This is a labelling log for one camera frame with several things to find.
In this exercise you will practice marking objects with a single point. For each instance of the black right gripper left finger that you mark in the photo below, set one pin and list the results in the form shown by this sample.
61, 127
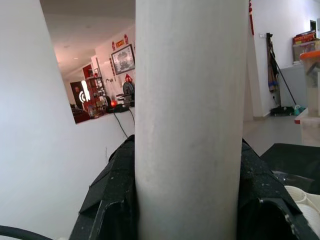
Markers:
112, 187

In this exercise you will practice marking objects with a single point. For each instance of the teal dustpan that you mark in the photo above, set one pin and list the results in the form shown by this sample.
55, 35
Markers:
298, 110

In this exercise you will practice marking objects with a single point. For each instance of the clear storage box orange lid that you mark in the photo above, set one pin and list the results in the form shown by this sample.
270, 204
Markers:
312, 55

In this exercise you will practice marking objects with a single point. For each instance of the red hanging ornament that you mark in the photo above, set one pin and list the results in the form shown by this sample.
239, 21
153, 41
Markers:
250, 20

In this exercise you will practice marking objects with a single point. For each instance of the dark hanging brooms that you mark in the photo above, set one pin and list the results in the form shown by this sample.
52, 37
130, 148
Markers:
272, 62

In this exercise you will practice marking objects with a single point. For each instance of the framed wall picture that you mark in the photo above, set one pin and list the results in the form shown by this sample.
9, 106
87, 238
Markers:
123, 60

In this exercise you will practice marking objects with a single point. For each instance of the round black fan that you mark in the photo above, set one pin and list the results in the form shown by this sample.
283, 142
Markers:
128, 88

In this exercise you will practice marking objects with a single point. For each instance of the red printed gift box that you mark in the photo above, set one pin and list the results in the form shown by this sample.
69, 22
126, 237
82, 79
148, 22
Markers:
303, 37

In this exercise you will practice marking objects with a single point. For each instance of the white plastic children table top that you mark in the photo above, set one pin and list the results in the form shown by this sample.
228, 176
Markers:
305, 207

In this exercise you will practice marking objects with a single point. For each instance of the black metal shelf rack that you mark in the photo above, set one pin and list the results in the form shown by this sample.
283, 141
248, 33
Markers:
96, 95

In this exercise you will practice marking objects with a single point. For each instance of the black table cloth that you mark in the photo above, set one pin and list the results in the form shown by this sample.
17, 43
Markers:
295, 160

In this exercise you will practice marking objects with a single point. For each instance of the white low storage box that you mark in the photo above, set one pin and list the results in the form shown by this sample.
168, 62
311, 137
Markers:
310, 130

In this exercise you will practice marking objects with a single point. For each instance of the white plastic table leg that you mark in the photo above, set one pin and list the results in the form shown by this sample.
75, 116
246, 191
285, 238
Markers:
190, 112

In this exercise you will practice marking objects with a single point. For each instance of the black floor mop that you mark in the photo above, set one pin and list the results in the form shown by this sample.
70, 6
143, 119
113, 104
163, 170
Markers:
281, 111

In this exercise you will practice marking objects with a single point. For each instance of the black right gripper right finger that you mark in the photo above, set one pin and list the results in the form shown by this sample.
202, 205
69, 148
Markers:
262, 200

